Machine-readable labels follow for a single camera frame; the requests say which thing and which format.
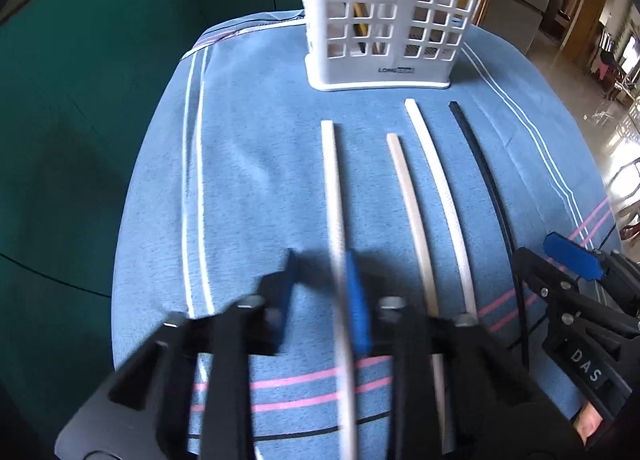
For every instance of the beige chopstick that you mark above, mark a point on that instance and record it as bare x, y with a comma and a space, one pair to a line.
410, 200

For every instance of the white utensil holder basket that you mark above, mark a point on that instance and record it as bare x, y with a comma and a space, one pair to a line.
380, 74

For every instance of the black chopstick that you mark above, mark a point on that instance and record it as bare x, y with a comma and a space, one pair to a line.
492, 190

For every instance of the hanging clothes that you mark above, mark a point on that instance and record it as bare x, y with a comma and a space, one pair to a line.
605, 64

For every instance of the blue striped cloth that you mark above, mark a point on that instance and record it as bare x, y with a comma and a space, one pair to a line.
250, 164

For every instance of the person's right hand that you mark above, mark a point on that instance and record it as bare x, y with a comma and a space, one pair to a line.
591, 425

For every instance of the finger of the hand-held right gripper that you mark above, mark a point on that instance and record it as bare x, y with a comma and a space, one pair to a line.
537, 270
572, 255

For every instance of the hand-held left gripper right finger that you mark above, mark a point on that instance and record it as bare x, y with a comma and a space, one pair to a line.
361, 320

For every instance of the wooden chair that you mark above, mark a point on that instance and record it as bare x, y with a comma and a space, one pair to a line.
631, 230

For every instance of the white chopstick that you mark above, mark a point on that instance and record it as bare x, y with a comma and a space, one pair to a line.
334, 190
440, 179

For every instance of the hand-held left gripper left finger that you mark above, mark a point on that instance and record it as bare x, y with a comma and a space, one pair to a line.
289, 290

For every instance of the teal lower kitchen cabinets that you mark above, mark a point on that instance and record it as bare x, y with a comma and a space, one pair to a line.
100, 114

